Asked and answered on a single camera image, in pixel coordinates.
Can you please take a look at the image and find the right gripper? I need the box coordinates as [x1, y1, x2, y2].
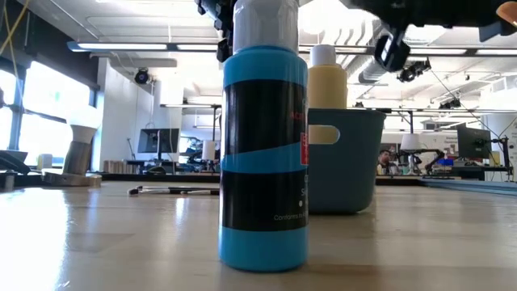
[341, 0, 498, 73]

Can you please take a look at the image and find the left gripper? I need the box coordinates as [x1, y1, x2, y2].
[195, 0, 235, 64]

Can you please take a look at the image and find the large yellow paint bottle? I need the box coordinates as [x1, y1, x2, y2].
[307, 44, 348, 146]

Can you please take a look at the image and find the blue-grey plastic bin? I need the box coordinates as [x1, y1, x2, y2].
[307, 108, 387, 214]

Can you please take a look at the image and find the light blue paint bottle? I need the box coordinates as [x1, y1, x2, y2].
[218, 0, 310, 272]

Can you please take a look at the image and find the white table lamp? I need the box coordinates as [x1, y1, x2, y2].
[400, 133, 421, 175]
[200, 140, 218, 173]

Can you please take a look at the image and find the peach rounded object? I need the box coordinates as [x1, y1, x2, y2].
[495, 1, 517, 28]

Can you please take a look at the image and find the black computer monitor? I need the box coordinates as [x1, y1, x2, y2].
[137, 128, 181, 161]
[457, 123, 492, 159]

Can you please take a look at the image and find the person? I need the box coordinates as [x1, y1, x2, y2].
[377, 149, 399, 176]

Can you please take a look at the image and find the dark office desk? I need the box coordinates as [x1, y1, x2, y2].
[419, 164, 515, 181]

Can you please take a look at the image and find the black pen on table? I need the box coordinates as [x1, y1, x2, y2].
[128, 185, 221, 196]

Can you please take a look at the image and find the grey-blue bench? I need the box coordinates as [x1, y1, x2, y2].
[419, 179, 517, 197]

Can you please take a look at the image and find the silver ventilation duct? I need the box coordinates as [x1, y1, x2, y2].
[347, 27, 389, 88]

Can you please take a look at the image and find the black ceiling camera rig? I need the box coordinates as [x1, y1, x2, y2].
[397, 58, 431, 83]

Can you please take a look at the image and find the round black ceiling camera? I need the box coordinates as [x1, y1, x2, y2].
[134, 67, 152, 85]

